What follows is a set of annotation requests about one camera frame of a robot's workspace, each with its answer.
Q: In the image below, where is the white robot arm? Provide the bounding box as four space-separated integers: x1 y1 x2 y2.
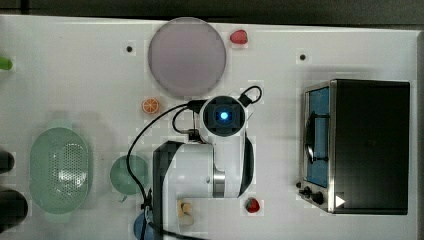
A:
152 94 255 240

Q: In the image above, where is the green oval strainer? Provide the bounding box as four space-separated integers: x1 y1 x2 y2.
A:
29 120 89 224

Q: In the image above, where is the orange slice toy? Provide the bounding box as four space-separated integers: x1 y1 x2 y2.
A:
141 97 160 114

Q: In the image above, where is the round lilac plate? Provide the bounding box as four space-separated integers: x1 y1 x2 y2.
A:
148 17 226 97

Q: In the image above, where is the toy strawberry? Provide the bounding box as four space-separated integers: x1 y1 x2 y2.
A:
230 29 248 45

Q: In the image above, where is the peeled toy banana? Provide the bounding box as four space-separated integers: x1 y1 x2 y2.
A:
177 200 194 226

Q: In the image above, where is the green metal cup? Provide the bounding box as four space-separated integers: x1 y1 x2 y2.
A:
110 155 149 201

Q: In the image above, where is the blue cup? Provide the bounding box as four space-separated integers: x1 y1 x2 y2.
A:
133 214 154 240

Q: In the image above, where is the black toaster oven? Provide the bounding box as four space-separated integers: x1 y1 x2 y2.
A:
296 79 411 215

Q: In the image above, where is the black cylinder upper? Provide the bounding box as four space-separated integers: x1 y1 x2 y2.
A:
0 151 15 174

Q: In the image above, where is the black cylinder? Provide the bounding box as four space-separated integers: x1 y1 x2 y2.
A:
0 189 28 233
0 151 15 174

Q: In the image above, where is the green toy lime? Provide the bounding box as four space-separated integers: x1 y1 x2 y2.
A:
0 57 13 70

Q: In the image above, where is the black cylinder lower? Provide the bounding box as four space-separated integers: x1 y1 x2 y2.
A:
0 189 28 233

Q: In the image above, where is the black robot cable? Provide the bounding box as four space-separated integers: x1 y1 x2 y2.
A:
126 85 263 240

